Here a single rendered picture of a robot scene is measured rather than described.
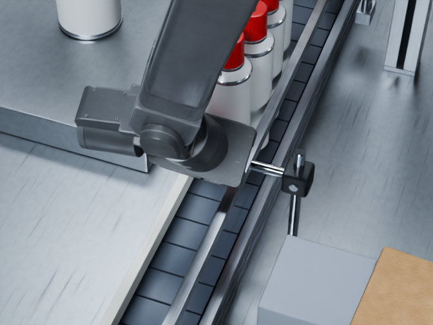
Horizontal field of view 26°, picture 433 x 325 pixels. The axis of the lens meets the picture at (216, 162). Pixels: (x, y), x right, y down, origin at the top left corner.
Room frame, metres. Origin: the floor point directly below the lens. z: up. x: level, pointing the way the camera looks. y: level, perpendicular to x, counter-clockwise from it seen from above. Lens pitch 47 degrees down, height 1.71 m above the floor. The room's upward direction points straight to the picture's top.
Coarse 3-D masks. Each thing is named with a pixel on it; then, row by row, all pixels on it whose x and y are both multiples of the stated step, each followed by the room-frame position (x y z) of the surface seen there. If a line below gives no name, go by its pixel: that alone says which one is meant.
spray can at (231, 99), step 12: (240, 36) 0.76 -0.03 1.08; (240, 48) 0.75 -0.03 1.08; (228, 60) 0.74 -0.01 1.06; (240, 60) 0.75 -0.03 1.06; (228, 72) 0.74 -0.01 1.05; (240, 72) 0.75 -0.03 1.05; (216, 84) 0.74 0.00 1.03; (228, 84) 0.74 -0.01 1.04; (240, 84) 0.74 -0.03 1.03; (216, 96) 0.74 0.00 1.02; (228, 96) 0.74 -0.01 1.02; (240, 96) 0.74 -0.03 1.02; (216, 108) 0.74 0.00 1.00; (228, 108) 0.74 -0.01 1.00; (240, 108) 0.74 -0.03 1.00; (240, 120) 0.74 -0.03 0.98
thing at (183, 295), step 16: (320, 0) 0.98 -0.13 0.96; (320, 16) 0.95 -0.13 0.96; (304, 32) 0.91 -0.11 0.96; (304, 48) 0.88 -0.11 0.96; (288, 64) 0.85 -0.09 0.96; (288, 80) 0.83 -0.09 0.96; (272, 96) 0.80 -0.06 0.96; (272, 112) 0.77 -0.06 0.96; (256, 128) 0.75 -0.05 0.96; (256, 144) 0.72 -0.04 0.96; (224, 208) 0.63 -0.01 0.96; (224, 224) 0.61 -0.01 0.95; (208, 240) 0.59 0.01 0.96; (208, 256) 0.57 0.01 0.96; (192, 272) 0.55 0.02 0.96; (192, 288) 0.53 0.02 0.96; (176, 304) 0.51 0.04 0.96; (176, 320) 0.49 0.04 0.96
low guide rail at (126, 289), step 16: (176, 192) 0.69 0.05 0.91; (176, 208) 0.68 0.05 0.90; (160, 224) 0.65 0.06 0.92; (144, 240) 0.62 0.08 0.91; (160, 240) 0.64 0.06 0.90; (144, 256) 0.60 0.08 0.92; (128, 272) 0.58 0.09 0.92; (144, 272) 0.59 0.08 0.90; (128, 288) 0.56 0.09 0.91; (112, 304) 0.54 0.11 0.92; (112, 320) 0.52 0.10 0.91
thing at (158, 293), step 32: (320, 32) 1.02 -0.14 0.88; (288, 96) 0.89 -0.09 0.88; (256, 160) 0.77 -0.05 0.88; (192, 192) 0.72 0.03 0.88; (224, 192) 0.72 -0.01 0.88; (256, 192) 0.72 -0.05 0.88; (192, 224) 0.67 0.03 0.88; (160, 256) 0.63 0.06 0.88; (192, 256) 0.63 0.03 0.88; (224, 256) 0.63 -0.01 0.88; (160, 288) 0.59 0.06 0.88; (128, 320) 0.54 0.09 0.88; (160, 320) 0.54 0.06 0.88; (192, 320) 0.54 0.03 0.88
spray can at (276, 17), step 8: (264, 0) 0.84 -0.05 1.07; (272, 0) 0.84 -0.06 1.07; (272, 8) 0.84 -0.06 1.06; (280, 8) 0.85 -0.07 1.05; (272, 16) 0.84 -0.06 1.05; (280, 16) 0.84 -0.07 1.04; (272, 24) 0.83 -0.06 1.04; (280, 24) 0.84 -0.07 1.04; (272, 32) 0.83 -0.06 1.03; (280, 32) 0.84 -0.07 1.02; (280, 40) 0.84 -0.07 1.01; (280, 48) 0.84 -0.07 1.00; (280, 56) 0.84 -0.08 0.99; (280, 64) 0.84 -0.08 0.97; (280, 72) 0.85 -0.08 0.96; (272, 88) 0.83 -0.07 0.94
